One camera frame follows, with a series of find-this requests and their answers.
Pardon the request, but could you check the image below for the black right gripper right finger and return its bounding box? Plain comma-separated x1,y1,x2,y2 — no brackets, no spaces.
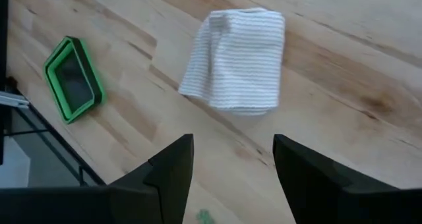
272,134,422,224

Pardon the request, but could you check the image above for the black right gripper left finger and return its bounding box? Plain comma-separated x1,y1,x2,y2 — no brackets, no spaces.
0,134,195,224

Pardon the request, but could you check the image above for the artificial succulent plant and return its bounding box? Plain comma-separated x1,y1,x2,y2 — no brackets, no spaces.
196,209,215,224

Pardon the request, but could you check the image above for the green black square tray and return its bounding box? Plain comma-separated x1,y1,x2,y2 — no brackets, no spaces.
42,36,107,125

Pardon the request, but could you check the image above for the black metal table frame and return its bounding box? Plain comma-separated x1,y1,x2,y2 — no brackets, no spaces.
0,0,106,187

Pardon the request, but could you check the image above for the silver bracket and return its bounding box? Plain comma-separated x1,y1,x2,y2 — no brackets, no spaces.
0,91,30,109

